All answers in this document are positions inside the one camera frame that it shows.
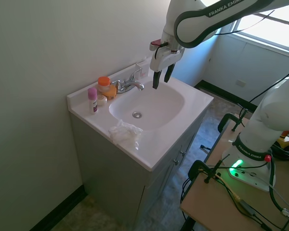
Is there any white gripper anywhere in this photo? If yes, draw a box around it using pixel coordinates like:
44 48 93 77
149 45 185 90

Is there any chrome faucet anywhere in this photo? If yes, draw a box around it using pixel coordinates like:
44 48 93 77
111 68 145 95

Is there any window with white frame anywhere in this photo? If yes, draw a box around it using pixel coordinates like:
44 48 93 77
215 0 289 58

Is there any white box behind faucet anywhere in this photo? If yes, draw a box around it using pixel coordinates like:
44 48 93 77
135 61 150 78

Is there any coiled black cable bundle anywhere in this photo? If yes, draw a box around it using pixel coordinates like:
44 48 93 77
269 138 289 161

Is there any grey vanity cabinet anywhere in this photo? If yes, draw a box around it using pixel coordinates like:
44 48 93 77
69 112 209 231

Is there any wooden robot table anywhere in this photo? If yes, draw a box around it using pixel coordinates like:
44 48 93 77
180 112 289 231

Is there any black C clamp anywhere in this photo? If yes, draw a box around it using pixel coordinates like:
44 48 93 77
217 107 250 133
187 155 231 185

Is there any yellow cable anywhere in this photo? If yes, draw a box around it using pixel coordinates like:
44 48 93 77
215 173 241 202

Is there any grey cable with connector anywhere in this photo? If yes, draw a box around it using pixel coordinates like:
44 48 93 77
267 182 289 218

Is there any black baseboard by window wall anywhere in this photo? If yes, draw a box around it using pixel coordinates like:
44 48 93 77
193 79 259 113

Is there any clear jar with orange lid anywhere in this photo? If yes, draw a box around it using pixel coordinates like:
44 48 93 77
97 76 111 93

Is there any wrist camera with red top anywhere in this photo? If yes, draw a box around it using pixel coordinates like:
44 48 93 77
149 39 170 51

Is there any white tissue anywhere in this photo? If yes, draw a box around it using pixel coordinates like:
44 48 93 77
108 119 144 148

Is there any pink cap deodorant stick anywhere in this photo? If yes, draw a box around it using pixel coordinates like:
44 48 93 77
87 87 98 116

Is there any long black arm cable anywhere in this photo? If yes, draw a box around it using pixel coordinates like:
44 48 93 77
249 66 289 104

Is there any yellow emergency stop box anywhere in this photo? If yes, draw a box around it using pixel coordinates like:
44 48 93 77
275 129 289 153

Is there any black baseboard by sink wall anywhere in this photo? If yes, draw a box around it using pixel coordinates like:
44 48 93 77
28 183 89 231

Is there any squat orange jar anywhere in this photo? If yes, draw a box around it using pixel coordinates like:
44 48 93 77
102 85 118 101

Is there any white sink vanity top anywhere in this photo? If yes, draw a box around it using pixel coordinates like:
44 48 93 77
66 61 215 172

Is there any small white round jar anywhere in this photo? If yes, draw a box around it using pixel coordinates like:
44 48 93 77
96 95 108 107

